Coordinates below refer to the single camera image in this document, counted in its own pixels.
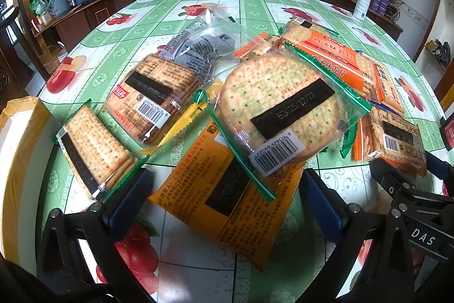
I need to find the green edged square cracker packet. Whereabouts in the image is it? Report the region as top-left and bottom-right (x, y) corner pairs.
(53, 101), (151, 201)

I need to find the dark wooden chair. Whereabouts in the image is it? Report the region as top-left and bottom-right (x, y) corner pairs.
(0, 7), (36, 101)

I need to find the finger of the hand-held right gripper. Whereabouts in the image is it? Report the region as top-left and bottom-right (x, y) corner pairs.
(439, 116), (454, 150)
(371, 158), (429, 199)

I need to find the clear packet of dark snacks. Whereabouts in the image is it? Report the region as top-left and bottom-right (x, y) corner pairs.
(156, 6), (242, 77)

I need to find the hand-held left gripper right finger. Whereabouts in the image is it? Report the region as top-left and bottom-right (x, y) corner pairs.
(298, 167), (420, 303)

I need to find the orange cracker packet with barcode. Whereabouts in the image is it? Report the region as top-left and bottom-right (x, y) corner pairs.
(353, 104), (428, 177)

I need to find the blue edged cracker packet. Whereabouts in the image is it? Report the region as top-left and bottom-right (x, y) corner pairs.
(369, 63), (407, 118)

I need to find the large orange printed packet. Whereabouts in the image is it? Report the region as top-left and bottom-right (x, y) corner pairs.
(147, 118), (306, 272)

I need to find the small orange edged cracker packet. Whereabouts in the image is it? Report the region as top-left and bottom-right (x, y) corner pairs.
(234, 32), (284, 61)

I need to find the fruit print green tablecloth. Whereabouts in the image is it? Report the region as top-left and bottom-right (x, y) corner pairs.
(35, 0), (454, 303)

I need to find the green edged round cracker packet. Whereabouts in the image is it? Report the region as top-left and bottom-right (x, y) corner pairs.
(209, 42), (373, 204)

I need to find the orange banded soda cracker packet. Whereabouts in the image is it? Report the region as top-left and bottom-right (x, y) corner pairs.
(280, 19), (387, 101)

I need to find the wooden cabinet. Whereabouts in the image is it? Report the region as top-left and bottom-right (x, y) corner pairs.
(32, 0), (118, 52)

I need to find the yellow taped cardboard box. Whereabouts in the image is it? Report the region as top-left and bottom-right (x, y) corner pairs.
(0, 95), (61, 254)

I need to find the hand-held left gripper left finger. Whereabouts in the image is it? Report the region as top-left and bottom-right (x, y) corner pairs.
(36, 166), (155, 303)

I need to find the yellow edged cracker packet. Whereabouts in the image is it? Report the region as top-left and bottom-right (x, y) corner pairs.
(101, 53), (213, 156)

